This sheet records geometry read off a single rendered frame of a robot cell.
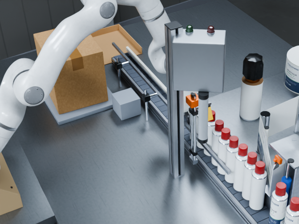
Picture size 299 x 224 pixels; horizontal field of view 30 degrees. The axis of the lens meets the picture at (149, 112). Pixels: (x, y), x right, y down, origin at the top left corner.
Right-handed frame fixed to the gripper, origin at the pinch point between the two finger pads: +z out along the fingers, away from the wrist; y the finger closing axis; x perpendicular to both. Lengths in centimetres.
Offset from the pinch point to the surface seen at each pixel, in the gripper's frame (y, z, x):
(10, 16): -24, -32, 233
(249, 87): 24.6, -8.9, -9.0
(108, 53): -2, -18, 82
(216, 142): -2.0, 2.0, -23.9
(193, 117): -7.6, -9.0, -19.7
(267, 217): 0, 24, -49
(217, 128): -1.4, -4.0, -25.3
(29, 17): -10, -28, 235
